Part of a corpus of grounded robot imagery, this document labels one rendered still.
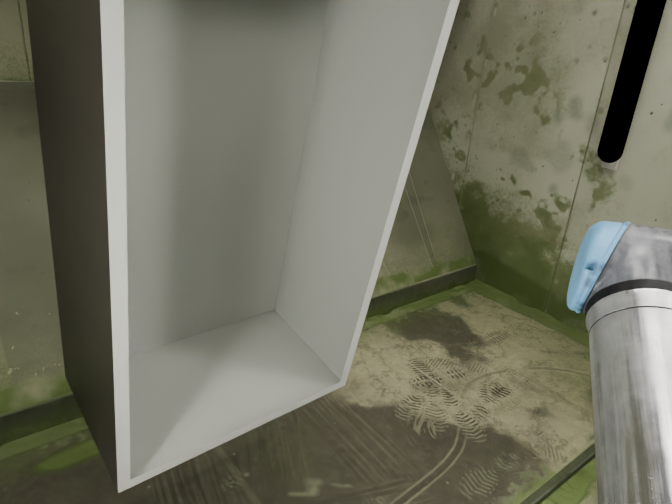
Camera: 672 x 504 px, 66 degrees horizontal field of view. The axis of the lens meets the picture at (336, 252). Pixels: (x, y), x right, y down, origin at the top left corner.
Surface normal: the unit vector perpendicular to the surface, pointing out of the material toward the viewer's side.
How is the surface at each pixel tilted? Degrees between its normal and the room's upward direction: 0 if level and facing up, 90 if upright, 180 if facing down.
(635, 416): 46
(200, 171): 101
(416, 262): 57
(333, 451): 0
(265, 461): 0
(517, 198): 90
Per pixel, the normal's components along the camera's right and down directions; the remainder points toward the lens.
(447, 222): 0.55, -0.21
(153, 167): 0.61, 0.51
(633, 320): -0.55, -0.66
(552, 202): -0.79, 0.18
